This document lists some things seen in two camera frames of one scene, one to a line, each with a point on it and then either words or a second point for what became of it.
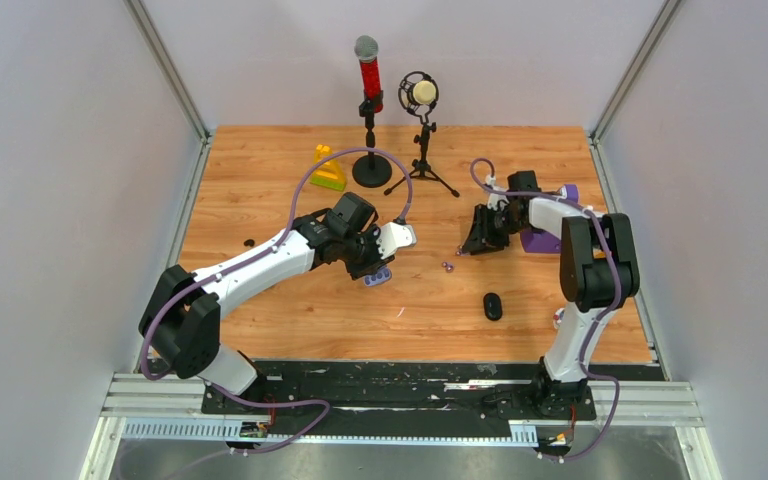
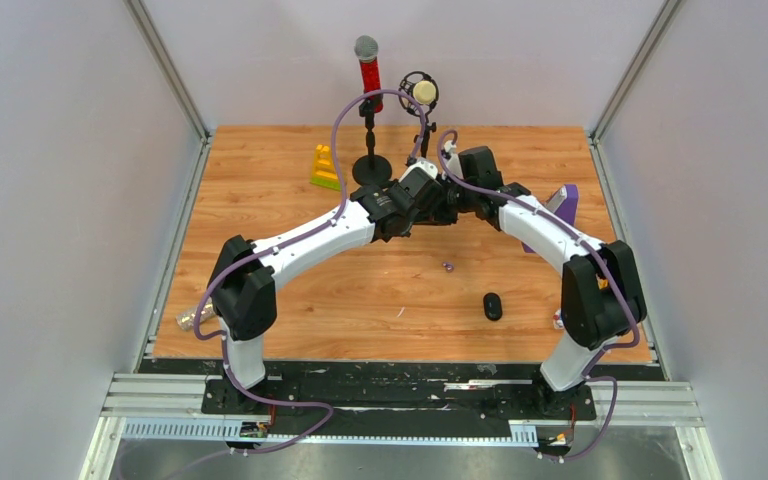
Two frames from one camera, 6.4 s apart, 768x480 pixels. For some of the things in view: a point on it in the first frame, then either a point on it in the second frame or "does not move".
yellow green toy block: x=328 y=174 does not move
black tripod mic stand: x=422 y=165 does not move
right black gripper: x=484 y=241 → x=452 y=219
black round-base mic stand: x=372 y=171 does not move
